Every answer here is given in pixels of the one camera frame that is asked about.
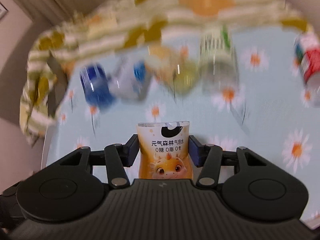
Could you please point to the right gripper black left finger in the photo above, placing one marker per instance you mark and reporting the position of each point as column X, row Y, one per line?
column 119, row 156

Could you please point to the green white label cup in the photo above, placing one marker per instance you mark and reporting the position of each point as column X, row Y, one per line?
column 218, row 63

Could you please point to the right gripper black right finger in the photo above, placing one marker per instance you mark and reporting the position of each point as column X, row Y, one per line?
column 209, row 158

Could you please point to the red label clear cup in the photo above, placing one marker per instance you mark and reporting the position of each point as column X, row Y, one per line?
column 307, row 54

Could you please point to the white blue label cup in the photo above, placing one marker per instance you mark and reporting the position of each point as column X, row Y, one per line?
column 130, row 81

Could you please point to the green striped floral quilt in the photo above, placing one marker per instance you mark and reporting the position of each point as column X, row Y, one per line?
column 121, row 24

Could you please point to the yellow label clear cup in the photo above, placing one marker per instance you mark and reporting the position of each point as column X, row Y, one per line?
column 175, row 71

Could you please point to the light blue daisy mat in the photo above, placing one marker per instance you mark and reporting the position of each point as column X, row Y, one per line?
column 270, row 113

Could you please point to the orange dragon label cup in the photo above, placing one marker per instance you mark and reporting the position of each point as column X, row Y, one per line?
column 164, row 150

